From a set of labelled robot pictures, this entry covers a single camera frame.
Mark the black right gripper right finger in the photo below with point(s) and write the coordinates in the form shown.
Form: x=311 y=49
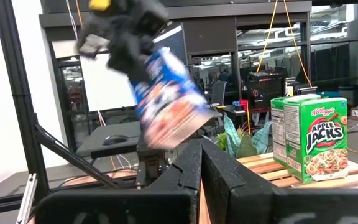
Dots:
x=228 y=193

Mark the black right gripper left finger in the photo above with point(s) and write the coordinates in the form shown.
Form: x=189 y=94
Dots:
x=179 y=186

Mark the blue Frosted Flakes cereal box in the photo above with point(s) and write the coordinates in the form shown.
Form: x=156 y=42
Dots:
x=169 y=102

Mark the wooden slatted shelf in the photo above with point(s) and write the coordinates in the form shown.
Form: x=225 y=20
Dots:
x=259 y=168

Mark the yellow tag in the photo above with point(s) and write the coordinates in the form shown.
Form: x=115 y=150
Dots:
x=99 y=4

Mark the black computer monitor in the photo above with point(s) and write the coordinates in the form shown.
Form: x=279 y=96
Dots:
x=174 y=40

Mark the white whiteboard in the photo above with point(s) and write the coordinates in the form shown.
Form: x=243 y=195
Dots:
x=107 y=87

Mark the teal leafed plant white pot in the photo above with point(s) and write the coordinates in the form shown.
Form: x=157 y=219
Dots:
x=261 y=140

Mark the black computer mouse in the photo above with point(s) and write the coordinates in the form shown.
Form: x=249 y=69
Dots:
x=115 y=140

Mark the grey desk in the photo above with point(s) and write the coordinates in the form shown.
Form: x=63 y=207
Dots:
x=120 y=129

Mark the grey office chair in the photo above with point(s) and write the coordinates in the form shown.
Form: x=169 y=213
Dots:
x=219 y=93

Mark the silver metal bracket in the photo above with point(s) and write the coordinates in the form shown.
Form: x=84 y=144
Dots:
x=26 y=199

